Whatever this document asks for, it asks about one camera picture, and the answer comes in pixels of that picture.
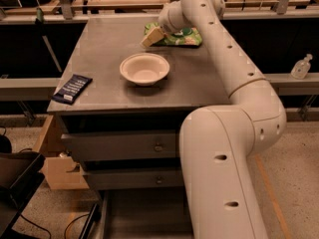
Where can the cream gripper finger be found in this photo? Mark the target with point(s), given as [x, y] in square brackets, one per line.
[154, 35]

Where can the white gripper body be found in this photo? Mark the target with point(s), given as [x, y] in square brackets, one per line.
[166, 26]

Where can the green rice chip bag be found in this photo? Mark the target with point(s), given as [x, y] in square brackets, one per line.
[185, 37]

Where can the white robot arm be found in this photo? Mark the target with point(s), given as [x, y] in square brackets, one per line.
[215, 141]

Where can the grey drawer cabinet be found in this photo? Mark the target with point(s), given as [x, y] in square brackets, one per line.
[111, 103]

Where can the grey top drawer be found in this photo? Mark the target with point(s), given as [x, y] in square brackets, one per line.
[121, 145]

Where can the grey drawer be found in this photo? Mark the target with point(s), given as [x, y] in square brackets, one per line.
[121, 145]
[148, 213]
[134, 178]

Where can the grey middle drawer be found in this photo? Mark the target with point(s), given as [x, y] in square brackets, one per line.
[134, 178]

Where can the grey bottom drawer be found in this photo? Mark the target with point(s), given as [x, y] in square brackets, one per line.
[148, 213]

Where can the white paper bowl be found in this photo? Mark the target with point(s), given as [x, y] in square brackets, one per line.
[144, 69]

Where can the dark blue snack bar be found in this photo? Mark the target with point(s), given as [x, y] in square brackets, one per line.
[71, 90]

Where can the clear sanitizer pump bottle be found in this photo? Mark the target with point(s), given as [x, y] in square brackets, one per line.
[302, 67]

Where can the light wooden box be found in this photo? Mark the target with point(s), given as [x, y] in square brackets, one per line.
[60, 170]

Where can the black chair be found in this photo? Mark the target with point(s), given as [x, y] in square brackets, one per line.
[20, 177]

